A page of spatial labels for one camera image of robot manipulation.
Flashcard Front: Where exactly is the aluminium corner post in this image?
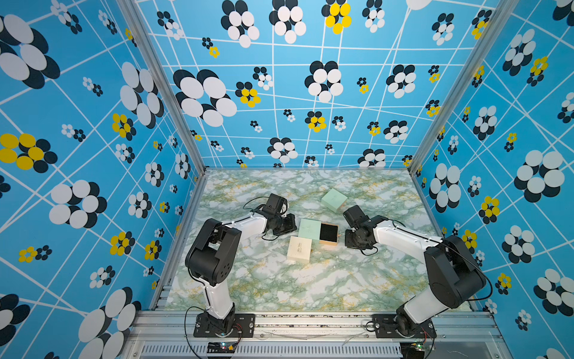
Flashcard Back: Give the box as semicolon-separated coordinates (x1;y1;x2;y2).
116;0;208;176
409;0;520;176

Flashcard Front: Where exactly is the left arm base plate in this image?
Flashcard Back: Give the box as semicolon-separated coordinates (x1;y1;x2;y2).
193;313;256;338

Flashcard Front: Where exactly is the left aluminium corner post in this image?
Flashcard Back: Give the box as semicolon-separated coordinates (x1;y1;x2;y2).
116;0;208;176

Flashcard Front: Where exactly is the right aluminium corner post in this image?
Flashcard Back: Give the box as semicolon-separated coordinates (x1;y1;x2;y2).
409;0;520;176

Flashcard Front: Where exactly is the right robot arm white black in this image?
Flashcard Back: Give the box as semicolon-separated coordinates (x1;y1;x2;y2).
345;221;487;335

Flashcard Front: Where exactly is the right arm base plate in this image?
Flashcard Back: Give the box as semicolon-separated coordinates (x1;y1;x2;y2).
372;314;436;340

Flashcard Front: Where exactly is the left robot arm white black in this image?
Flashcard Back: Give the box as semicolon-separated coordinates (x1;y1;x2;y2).
185;213;296;320

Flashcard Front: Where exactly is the cream drawer jewelry box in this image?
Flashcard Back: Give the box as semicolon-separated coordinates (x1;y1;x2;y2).
287;236;312;263

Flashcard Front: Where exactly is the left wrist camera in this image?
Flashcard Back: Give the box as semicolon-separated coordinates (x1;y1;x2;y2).
264;194;288;216

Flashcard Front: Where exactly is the mint jewelry box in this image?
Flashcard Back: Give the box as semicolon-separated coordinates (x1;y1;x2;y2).
321;188;348;212
298;218;339;245

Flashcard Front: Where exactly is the aluminium front rail frame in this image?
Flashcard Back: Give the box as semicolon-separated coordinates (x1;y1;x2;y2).
121;311;512;358

